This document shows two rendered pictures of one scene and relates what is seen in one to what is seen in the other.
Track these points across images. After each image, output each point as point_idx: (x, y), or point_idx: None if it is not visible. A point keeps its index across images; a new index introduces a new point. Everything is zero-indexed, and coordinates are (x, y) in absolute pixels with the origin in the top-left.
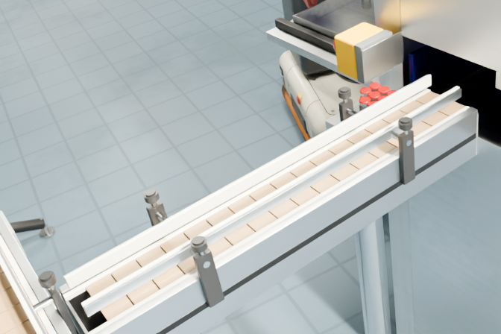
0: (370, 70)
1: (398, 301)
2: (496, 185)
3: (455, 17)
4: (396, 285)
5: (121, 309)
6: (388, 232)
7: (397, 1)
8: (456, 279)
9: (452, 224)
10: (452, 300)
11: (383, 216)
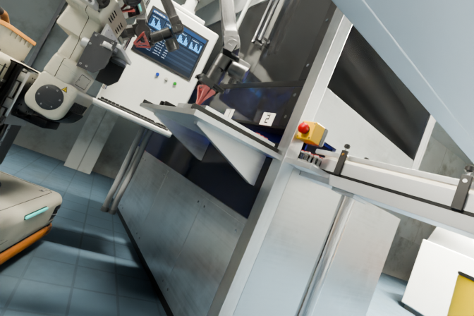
0: None
1: (226, 306)
2: (319, 196)
3: (331, 128)
4: (231, 292)
5: None
6: (58, 314)
7: (314, 116)
8: (281, 258)
9: (293, 223)
10: (272, 274)
11: (38, 305)
